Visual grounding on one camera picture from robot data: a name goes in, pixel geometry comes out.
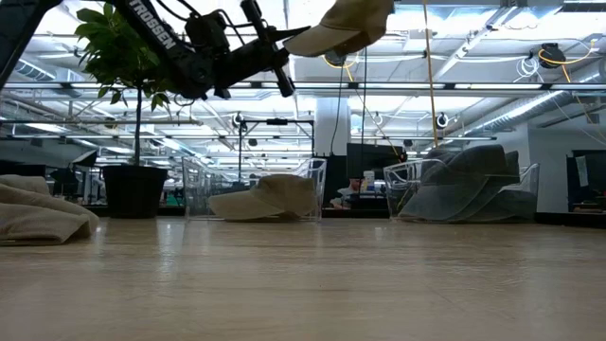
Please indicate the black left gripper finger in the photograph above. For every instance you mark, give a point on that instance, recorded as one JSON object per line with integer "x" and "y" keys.
{"x": 289, "y": 35}

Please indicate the beige baseball cap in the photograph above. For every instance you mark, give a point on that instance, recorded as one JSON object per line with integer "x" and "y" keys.
{"x": 279, "y": 194}
{"x": 42, "y": 218}
{"x": 345, "y": 23}

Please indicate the blue-grey baseball cap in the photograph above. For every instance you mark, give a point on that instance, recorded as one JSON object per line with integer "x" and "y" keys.
{"x": 511, "y": 206}
{"x": 464, "y": 166}

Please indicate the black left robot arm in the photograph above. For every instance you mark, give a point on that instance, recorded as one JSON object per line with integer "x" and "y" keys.
{"x": 156, "y": 33}

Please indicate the green leafy potted plant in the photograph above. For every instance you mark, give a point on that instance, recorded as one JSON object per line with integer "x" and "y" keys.
{"x": 113, "y": 61}

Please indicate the clear plastic bin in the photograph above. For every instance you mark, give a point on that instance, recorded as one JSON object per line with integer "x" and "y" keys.
{"x": 393, "y": 189}
{"x": 194, "y": 199}

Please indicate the black rectangular panel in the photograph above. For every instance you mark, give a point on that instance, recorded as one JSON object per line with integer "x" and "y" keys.
{"x": 333, "y": 180}

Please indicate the black computer monitor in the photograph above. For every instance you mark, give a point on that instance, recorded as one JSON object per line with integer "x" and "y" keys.
{"x": 28, "y": 169}
{"x": 374, "y": 158}
{"x": 594, "y": 175}

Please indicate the person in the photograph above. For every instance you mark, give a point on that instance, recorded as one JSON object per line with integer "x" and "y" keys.
{"x": 350, "y": 187}

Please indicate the white bottle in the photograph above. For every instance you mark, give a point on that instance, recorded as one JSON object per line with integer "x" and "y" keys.
{"x": 368, "y": 182}

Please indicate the black plant pot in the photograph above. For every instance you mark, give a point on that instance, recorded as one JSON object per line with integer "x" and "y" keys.
{"x": 135, "y": 192}

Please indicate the black metal stand frame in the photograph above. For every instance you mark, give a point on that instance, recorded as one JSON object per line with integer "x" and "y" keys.
{"x": 277, "y": 121}

